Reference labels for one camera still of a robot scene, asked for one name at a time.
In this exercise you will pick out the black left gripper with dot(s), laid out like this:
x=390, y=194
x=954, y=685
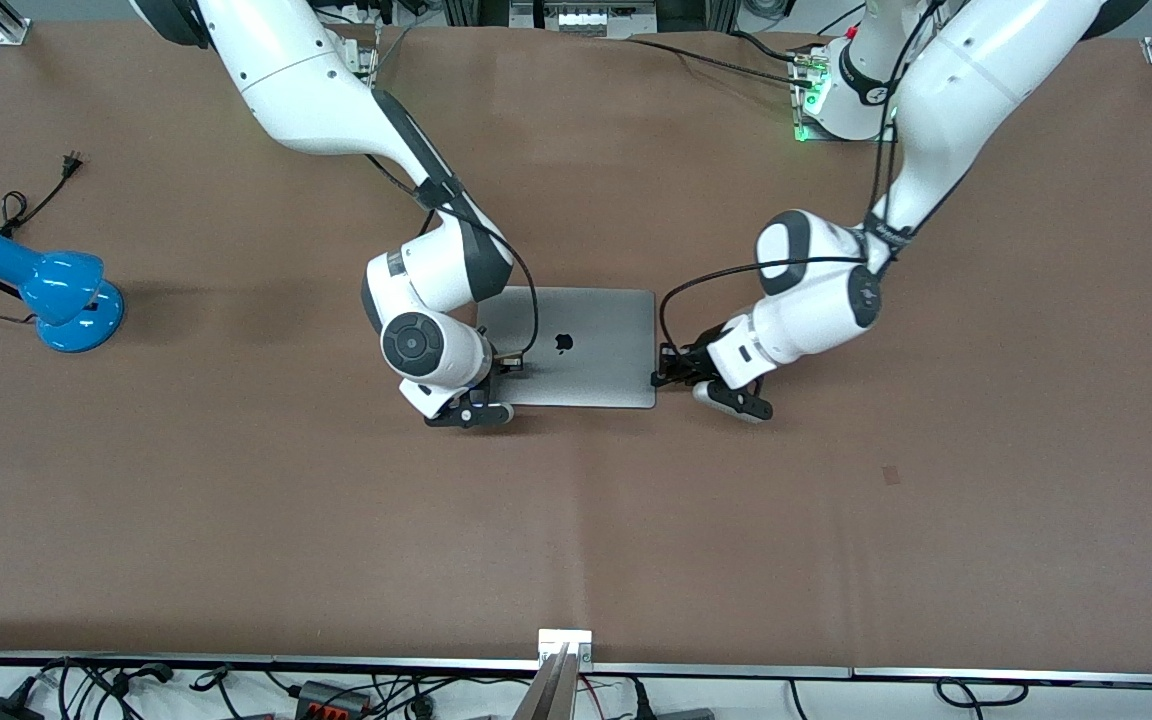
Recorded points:
x=693, y=361

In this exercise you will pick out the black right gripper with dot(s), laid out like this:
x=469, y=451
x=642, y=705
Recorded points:
x=502, y=367

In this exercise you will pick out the silver grey laptop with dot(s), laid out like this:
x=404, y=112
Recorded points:
x=586, y=330

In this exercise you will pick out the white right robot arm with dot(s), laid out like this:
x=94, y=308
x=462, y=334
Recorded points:
x=296, y=80

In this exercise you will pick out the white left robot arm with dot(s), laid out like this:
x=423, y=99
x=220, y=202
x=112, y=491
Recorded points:
x=956, y=90

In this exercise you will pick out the brown table cover mat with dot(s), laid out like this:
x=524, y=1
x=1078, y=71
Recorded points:
x=236, y=520

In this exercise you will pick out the grey metal bar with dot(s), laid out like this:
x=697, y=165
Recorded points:
x=548, y=695

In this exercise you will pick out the black plug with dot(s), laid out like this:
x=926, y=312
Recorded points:
x=641, y=705

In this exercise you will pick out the grey electrical box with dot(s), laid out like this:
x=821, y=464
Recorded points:
x=581, y=15

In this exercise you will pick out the orange black connector box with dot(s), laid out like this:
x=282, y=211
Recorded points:
x=331, y=697

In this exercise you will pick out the white power strip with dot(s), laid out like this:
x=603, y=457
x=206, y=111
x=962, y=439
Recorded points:
x=366, y=14

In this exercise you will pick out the black power adapter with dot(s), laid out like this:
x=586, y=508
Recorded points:
x=1, y=710

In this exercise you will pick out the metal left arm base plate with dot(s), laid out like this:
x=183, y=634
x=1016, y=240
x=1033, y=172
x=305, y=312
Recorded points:
x=802, y=128

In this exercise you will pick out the small silver mounting bracket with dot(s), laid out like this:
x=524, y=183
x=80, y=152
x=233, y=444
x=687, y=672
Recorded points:
x=551, y=637

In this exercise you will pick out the aluminium table edge rail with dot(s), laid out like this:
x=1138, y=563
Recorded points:
x=736, y=671

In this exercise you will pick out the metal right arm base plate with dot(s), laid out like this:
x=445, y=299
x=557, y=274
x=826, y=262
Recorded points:
x=366, y=60

